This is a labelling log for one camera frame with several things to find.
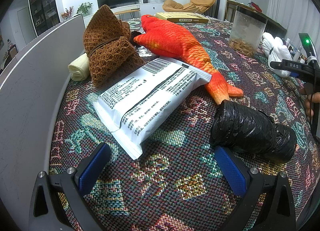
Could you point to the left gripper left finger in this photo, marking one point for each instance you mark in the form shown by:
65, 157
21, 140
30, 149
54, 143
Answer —
46, 210

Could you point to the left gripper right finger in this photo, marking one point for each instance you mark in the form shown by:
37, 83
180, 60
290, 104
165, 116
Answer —
278, 209

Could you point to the white plastic bag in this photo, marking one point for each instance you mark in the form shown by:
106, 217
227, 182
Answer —
275, 51

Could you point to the black plastic bag roll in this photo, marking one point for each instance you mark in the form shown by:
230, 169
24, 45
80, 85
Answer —
243, 129

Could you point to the white printed package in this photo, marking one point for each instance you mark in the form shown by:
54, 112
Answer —
133, 108

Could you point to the orange plush fish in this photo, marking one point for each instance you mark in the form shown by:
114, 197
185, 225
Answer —
165, 38

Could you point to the cream cloth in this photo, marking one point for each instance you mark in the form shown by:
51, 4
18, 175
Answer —
79, 68

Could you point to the person right hand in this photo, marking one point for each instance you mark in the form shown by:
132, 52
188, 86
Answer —
308, 102

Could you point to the dark wooden sideboard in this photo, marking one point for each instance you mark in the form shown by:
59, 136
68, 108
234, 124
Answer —
272, 27

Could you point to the white sheer curtain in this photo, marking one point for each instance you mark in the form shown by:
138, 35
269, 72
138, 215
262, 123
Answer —
296, 16

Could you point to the clear jar black lid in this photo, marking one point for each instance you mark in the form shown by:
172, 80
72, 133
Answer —
246, 34

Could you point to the colourful woven tablecloth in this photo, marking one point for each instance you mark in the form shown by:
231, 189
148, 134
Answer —
176, 184

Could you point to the orange lounge chair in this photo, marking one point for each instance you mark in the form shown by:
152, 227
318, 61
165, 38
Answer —
194, 6

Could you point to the white storage box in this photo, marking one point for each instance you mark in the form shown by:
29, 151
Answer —
32, 88

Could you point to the yellow flat box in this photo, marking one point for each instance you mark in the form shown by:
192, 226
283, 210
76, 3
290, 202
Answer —
182, 17

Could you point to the white tv cabinet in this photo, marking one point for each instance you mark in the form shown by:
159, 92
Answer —
145, 9

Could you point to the small wooden bench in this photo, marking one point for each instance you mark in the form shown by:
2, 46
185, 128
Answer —
131, 12

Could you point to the red flower vase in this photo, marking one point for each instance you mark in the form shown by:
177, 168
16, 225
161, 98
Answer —
67, 14

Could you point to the green potted plant left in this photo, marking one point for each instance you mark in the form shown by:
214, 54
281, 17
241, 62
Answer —
84, 8

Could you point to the dark glass bookcase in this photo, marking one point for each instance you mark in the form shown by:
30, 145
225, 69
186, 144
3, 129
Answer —
44, 15

